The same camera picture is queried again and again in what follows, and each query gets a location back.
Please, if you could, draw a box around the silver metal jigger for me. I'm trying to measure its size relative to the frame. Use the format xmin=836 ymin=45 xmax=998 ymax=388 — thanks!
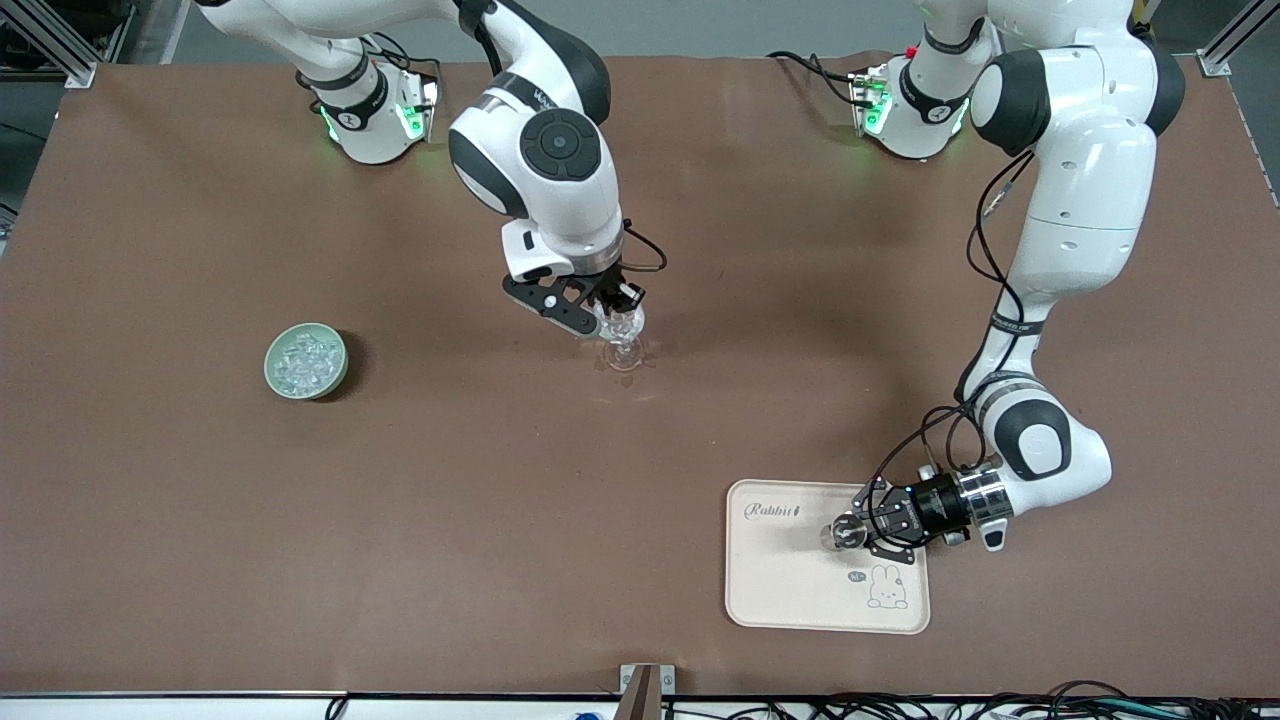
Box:
xmin=820 ymin=512 xmax=869 ymax=553

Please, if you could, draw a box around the clear wine glass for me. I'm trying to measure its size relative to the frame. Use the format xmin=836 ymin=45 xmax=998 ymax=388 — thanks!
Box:
xmin=592 ymin=300 xmax=651 ymax=373

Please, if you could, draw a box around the cream rabbit print tray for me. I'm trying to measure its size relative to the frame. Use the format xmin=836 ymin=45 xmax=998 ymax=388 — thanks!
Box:
xmin=725 ymin=479 xmax=931 ymax=635

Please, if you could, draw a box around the brown table cover mat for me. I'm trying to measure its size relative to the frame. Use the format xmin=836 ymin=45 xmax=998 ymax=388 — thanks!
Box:
xmin=0 ymin=55 xmax=1280 ymax=698

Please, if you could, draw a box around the green round bowl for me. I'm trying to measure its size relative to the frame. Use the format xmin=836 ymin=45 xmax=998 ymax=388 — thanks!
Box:
xmin=264 ymin=322 xmax=349 ymax=402

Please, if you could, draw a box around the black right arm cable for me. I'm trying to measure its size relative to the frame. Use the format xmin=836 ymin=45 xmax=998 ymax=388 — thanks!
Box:
xmin=620 ymin=220 xmax=668 ymax=273

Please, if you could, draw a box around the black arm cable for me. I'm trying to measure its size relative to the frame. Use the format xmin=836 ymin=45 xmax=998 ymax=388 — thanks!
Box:
xmin=868 ymin=150 xmax=1036 ymax=506
xmin=620 ymin=220 xmax=668 ymax=273

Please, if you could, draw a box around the black cable tangle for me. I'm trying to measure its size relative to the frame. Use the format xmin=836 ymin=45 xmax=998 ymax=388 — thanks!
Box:
xmin=660 ymin=680 xmax=1280 ymax=720

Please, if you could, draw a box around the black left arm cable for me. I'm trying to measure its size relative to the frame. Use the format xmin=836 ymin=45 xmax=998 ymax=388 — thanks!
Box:
xmin=868 ymin=150 xmax=1036 ymax=506

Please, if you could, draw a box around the black base cable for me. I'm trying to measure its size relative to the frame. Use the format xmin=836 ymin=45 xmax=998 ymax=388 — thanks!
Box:
xmin=767 ymin=50 xmax=869 ymax=107

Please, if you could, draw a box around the grey metal camera bracket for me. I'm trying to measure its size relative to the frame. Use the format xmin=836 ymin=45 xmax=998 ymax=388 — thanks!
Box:
xmin=619 ymin=664 xmax=676 ymax=720

